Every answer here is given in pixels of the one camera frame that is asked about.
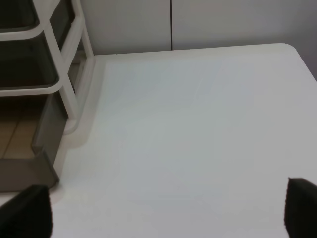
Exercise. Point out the grey translucent middle drawer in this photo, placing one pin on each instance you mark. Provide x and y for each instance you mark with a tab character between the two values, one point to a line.
27	64

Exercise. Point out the grey translucent top drawer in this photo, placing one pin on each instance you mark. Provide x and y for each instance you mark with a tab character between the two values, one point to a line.
20	15

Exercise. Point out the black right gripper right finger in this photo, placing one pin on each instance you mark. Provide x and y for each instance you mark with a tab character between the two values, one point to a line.
300	213

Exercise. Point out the white drawer unit frame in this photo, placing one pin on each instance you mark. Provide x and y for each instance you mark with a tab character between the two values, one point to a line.
73	58

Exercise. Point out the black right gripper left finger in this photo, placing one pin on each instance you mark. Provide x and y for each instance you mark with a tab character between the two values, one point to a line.
28	214

